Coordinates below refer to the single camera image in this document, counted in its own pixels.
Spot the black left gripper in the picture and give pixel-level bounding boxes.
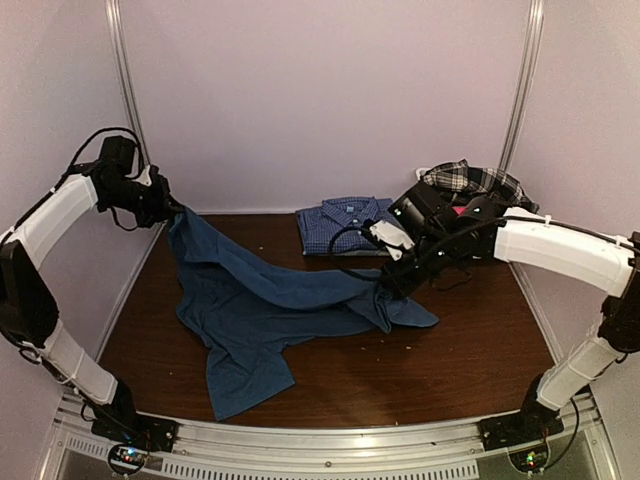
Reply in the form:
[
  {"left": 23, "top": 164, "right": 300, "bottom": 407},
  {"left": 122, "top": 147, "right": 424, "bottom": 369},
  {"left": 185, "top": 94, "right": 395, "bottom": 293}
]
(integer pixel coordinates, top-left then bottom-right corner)
[{"left": 101, "top": 174, "right": 184, "bottom": 228}]

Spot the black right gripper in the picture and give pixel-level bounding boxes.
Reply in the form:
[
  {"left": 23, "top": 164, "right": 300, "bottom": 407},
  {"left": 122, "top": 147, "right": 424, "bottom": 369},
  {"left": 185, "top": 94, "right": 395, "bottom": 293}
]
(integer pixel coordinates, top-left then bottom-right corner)
[{"left": 380, "top": 233, "right": 455, "bottom": 300}]

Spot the dark blue polo shirt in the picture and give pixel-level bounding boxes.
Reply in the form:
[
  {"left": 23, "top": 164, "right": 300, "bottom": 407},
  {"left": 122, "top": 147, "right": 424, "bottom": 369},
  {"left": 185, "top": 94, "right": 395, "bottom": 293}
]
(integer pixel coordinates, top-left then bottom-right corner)
[{"left": 168, "top": 209, "right": 439, "bottom": 421}]

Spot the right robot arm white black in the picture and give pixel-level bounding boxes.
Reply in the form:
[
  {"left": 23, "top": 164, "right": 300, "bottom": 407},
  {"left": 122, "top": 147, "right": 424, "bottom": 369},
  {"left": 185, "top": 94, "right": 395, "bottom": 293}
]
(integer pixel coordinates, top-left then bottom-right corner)
[{"left": 367, "top": 183, "right": 639, "bottom": 442}]

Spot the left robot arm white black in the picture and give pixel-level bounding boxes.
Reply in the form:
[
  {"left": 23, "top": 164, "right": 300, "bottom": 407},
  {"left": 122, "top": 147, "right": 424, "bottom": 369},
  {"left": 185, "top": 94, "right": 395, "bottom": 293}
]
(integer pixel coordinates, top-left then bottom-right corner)
[{"left": 1, "top": 127, "right": 182, "bottom": 444}]

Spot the white plastic laundry bin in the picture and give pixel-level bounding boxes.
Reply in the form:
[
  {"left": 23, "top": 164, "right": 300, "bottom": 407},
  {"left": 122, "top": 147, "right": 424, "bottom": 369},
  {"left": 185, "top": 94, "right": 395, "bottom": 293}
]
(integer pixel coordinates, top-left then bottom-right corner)
[{"left": 415, "top": 167, "right": 430, "bottom": 181}]

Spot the black white plaid shirt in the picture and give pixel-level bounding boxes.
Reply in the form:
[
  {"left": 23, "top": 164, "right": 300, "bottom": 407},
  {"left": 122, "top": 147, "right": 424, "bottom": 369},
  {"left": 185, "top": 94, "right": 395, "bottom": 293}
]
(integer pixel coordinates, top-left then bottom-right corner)
[{"left": 420, "top": 159, "right": 539, "bottom": 213}]

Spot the blue checked folded shirt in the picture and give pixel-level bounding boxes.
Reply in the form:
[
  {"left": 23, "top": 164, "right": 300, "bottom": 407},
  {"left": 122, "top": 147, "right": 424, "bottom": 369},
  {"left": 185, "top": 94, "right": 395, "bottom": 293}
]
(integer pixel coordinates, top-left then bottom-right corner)
[{"left": 295, "top": 196, "right": 398, "bottom": 256}]

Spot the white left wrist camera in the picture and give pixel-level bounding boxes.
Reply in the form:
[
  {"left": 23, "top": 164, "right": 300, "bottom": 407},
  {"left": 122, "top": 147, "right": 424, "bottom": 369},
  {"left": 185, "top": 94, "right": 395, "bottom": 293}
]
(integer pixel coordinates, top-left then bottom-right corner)
[{"left": 132, "top": 165, "right": 153, "bottom": 187}]

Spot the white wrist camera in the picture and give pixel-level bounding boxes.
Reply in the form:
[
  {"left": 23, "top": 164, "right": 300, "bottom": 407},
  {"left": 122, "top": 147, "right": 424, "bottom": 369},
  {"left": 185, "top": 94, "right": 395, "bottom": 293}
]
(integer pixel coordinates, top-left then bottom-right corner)
[
  {"left": 132, "top": 165, "right": 153, "bottom": 187},
  {"left": 369, "top": 220, "right": 415, "bottom": 261}
]

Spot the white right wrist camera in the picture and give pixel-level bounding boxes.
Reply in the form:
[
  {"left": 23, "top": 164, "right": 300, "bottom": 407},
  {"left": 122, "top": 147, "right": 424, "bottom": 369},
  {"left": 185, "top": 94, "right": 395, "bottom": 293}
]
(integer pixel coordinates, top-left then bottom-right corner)
[{"left": 369, "top": 220, "right": 415, "bottom": 261}]

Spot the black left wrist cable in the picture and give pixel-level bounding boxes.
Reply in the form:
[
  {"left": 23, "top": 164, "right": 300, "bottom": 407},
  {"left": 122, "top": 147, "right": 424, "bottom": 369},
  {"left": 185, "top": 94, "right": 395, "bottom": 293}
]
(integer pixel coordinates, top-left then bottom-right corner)
[{"left": 67, "top": 127, "right": 151, "bottom": 174}]

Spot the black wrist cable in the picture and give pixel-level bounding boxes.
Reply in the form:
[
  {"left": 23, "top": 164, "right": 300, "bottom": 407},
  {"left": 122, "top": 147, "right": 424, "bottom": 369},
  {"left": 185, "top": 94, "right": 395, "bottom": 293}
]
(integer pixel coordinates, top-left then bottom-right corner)
[
  {"left": 67, "top": 127, "right": 151, "bottom": 174},
  {"left": 327, "top": 225, "right": 386, "bottom": 281}
]

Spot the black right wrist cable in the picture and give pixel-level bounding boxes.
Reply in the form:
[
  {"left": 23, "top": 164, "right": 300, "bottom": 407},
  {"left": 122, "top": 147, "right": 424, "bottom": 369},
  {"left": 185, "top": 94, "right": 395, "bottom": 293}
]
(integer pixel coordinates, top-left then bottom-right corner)
[{"left": 327, "top": 225, "right": 386, "bottom": 281}]

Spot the left aluminium frame post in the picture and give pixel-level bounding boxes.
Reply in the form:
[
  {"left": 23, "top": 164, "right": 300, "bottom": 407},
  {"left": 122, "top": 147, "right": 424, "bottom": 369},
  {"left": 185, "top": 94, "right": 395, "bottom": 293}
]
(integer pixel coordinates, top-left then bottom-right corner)
[{"left": 105, "top": 0, "right": 150, "bottom": 164}]

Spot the aluminium frame post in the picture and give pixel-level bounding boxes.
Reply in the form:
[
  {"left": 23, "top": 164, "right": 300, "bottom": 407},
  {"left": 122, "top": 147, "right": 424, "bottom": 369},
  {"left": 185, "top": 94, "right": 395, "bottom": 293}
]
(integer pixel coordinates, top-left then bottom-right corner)
[
  {"left": 498, "top": 0, "right": 545, "bottom": 171},
  {"left": 105, "top": 0, "right": 150, "bottom": 164}
]

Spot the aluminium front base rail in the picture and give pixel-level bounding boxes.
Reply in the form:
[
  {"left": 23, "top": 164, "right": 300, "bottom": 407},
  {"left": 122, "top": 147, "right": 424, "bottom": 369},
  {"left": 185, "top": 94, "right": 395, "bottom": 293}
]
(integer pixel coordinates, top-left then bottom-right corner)
[{"left": 35, "top": 393, "right": 621, "bottom": 479}]

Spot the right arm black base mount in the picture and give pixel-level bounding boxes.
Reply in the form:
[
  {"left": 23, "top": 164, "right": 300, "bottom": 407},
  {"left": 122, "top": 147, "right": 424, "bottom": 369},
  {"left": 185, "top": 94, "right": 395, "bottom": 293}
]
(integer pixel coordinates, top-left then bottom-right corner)
[{"left": 478, "top": 411, "right": 564, "bottom": 476}]

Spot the right aluminium frame post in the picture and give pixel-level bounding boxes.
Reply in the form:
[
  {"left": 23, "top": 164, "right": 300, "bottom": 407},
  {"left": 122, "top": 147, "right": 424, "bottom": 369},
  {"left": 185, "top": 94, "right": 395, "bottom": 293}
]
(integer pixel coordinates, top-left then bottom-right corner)
[{"left": 498, "top": 0, "right": 545, "bottom": 171}]

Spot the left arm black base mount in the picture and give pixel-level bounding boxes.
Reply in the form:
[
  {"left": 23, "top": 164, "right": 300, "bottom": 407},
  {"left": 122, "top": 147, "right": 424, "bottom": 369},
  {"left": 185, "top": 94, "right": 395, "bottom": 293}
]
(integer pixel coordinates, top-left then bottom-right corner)
[{"left": 91, "top": 415, "right": 179, "bottom": 477}]

